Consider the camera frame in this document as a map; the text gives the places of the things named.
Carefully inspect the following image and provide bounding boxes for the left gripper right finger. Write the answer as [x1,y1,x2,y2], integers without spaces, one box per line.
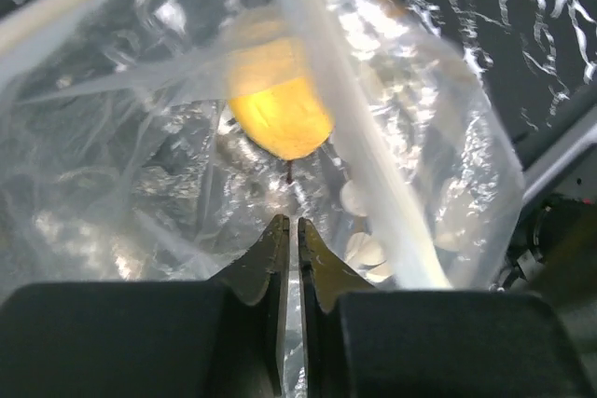
[298,218,592,397]

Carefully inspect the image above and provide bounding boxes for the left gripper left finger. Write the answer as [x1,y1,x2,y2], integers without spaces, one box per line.
[1,214,289,397]

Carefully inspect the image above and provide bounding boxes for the clear polka dot zip bag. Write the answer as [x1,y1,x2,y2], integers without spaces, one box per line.
[1,0,522,293]

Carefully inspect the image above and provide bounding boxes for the yellow fake lemon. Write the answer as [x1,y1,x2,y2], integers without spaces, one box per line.
[226,7,333,160]

